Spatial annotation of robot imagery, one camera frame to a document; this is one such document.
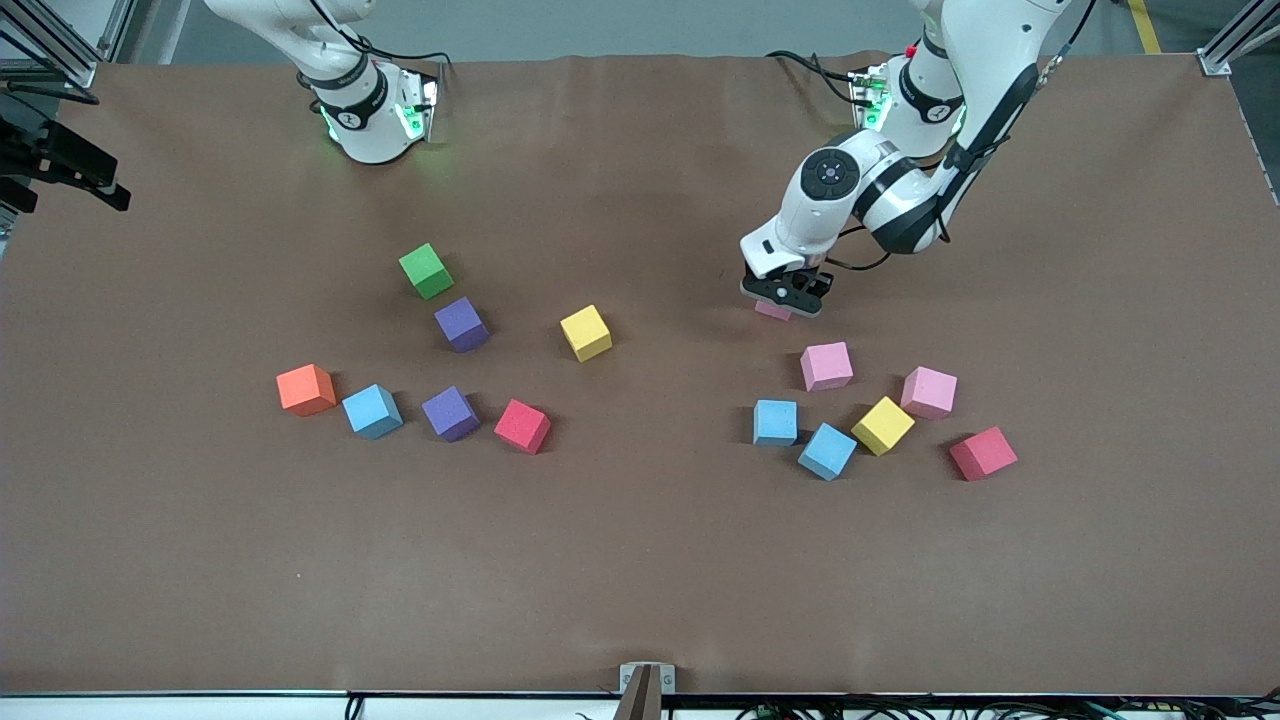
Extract blue foam cube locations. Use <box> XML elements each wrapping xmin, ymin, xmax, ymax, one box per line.
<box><xmin>753</xmin><ymin>399</ymin><xmax>799</xmax><ymax>447</ymax></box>
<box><xmin>797</xmin><ymin>422</ymin><xmax>859</xmax><ymax>482</ymax></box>
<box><xmin>342</xmin><ymin>384</ymin><xmax>404</xmax><ymax>441</ymax></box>

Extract yellow foam cube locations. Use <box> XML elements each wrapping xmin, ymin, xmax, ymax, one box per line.
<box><xmin>851</xmin><ymin>396</ymin><xmax>916</xmax><ymax>457</ymax></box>
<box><xmin>560</xmin><ymin>305</ymin><xmax>613</xmax><ymax>363</ymax></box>

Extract purple foam cube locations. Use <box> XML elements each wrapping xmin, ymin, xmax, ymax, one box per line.
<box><xmin>421</xmin><ymin>386</ymin><xmax>481</xmax><ymax>443</ymax></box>
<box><xmin>434</xmin><ymin>297</ymin><xmax>491</xmax><ymax>353</ymax></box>

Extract metal connector box green light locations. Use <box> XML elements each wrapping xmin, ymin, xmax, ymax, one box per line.
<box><xmin>849</xmin><ymin>64</ymin><xmax>893</xmax><ymax>137</ymax></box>
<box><xmin>393</xmin><ymin>68</ymin><xmax>442</xmax><ymax>143</ymax></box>

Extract red foam cube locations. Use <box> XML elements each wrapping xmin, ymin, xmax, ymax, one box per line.
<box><xmin>493</xmin><ymin>399</ymin><xmax>553</xmax><ymax>456</ymax></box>
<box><xmin>948</xmin><ymin>426</ymin><xmax>1019</xmax><ymax>483</ymax></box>

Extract orange foam cube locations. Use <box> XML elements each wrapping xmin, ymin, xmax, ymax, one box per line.
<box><xmin>276</xmin><ymin>364</ymin><xmax>338</xmax><ymax>417</ymax></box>

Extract brown table mat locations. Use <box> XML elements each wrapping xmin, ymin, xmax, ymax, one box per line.
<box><xmin>0</xmin><ymin>50</ymin><xmax>1280</xmax><ymax>698</ymax></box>

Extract green foam cube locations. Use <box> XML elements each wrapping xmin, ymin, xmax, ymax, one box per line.
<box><xmin>398</xmin><ymin>243</ymin><xmax>455</xmax><ymax>300</ymax></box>

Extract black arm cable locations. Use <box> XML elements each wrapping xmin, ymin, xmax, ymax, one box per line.
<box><xmin>825</xmin><ymin>0</ymin><xmax>1093</xmax><ymax>273</ymax></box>
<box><xmin>0</xmin><ymin>78</ymin><xmax>101</xmax><ymax>107</ymax></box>

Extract aluminium frame profile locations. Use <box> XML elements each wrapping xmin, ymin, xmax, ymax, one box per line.
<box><xmin>0</xmin><ymin>0</ymin><xmax>136</xmax><ymax>89</ymax></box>
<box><xmin>1198</xmin><ymin>0</ymin><xmax>1280</xmax><ymax>77</ymax></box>

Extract thin black base cable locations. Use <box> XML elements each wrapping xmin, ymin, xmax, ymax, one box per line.
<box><xmin>765</xmin><ymin>50</ymin><xmax>863</xmax><ymax>107</ymax></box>
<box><xmin>298</xmin><ymin>0</ymin><xmax>453</xmax><ymax>73</ymax></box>

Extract grey metal camera bracket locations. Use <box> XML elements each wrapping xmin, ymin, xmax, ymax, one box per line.
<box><xmin>618</xmin><ymin>662</ymin><xmax>677</xmax><ymax>720</ymax></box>

